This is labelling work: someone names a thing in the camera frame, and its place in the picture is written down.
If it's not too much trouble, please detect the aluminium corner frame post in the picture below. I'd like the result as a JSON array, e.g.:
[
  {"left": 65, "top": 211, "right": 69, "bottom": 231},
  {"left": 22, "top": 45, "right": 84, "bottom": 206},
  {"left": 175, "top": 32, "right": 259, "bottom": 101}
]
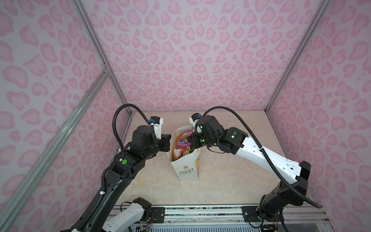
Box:
[
  {"left": 264, "top": 0, "right": 332, "bottom": 115},
  {"left": 71, "top": 0, "right": 127, "bottom": 104}
]

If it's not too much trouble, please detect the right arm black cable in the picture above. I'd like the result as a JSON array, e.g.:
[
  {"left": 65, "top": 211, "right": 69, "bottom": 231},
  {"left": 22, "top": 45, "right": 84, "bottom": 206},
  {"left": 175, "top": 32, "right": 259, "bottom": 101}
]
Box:
[{"left": 201, "top": 106, "right": 322, "bottom": 209}]

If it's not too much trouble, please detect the purple candy bag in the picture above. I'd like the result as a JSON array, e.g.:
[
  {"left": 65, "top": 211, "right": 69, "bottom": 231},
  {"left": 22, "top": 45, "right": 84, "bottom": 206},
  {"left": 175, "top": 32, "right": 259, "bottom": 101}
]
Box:
[{"left": 175, "top": 129, "right": 193, "bottom": 149}]

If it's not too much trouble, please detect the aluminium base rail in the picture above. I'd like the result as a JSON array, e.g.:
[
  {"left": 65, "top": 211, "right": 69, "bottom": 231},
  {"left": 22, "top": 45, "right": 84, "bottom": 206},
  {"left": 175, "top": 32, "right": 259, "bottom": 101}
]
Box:
[{"left": 129, "top": 204, "right": 334, "bottom": 232}]

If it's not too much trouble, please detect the aluminium corner frame post left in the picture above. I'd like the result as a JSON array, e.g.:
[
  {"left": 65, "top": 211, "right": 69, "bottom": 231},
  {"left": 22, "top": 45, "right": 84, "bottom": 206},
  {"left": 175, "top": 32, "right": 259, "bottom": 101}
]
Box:
[{"left": 71, "top": 0, "right": 127, "bottom": 104}]

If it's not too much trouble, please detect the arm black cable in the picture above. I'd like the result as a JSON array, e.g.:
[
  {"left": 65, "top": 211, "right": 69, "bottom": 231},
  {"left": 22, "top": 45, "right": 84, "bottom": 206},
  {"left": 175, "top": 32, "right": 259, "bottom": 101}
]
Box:
[
  {"left": 112, "top": 103, "right": 151, "bottom": 150},
  {"left": 201, "top": 106, "right": 322, "bottom": 209}
]

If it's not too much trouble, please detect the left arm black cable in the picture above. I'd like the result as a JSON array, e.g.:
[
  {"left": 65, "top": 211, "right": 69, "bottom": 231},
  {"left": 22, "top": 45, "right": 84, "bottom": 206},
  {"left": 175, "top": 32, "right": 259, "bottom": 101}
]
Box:
[{"left": 112, "top": 103, "right": 151, "bottom": 150}]

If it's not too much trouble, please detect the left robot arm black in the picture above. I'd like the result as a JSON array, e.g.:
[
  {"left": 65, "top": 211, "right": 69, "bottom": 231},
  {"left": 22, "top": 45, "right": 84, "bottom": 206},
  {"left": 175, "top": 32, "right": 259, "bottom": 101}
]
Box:
[{"left": 68, "top": 134, "right": 172, "bottom": 232}]

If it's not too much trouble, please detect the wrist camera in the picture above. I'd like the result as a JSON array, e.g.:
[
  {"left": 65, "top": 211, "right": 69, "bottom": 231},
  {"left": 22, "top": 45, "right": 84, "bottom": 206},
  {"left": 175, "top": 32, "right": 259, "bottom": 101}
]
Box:
[
  {"left": 149, "top": 116, "right": 163, "bottom": 140},
  {"left": 189, "top": 113, "right": 202, "bottom": 128}
]

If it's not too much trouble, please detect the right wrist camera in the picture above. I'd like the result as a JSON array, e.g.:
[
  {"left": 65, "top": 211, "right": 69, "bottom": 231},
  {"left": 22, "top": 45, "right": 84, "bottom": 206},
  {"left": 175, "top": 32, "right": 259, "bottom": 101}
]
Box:
[{"left": 189, "top": 113, "right": 202, "bottom": 128}]

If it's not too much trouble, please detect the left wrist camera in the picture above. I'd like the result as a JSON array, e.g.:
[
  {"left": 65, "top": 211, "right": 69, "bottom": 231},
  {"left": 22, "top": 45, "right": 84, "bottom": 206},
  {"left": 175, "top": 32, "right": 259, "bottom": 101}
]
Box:
[{"left": 149, "top": 116, "right": 163, "bottom": 140}]

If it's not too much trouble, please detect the aluminium corner frame post right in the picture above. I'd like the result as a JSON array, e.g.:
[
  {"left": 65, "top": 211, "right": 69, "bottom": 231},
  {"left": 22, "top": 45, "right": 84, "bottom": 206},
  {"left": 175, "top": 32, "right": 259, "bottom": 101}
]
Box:
[{"left": 264, "top": 0, "right": 332, "bottom": 115}]

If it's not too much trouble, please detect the white paper bag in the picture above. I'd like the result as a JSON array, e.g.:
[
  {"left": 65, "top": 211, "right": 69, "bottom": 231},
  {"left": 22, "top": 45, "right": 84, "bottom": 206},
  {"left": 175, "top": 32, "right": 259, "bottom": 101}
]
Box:
[{"left": 167, "top": 126, "right": 201, "bottom": 182}]

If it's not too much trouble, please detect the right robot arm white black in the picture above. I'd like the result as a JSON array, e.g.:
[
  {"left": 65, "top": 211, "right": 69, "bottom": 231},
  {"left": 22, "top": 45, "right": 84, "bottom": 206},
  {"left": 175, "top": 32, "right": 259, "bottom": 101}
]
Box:
[{"left": 188, "top": 113, "right": 311, "bottom": 221}]

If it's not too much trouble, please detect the aluminium diagonal frame bar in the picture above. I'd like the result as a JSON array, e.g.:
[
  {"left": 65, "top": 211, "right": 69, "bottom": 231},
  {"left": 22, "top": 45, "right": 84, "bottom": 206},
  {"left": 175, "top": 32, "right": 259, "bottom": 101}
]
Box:
[{"left": 1, "top": 70, "right": 110, "bottom": 232}]

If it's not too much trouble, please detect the orange candy bag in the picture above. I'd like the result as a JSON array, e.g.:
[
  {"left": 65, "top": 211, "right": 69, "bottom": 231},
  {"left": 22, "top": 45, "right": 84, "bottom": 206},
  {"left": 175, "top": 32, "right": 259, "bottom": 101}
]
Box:
[{"left": 173, "top": 145, "right": 190, "bottom": 160}]

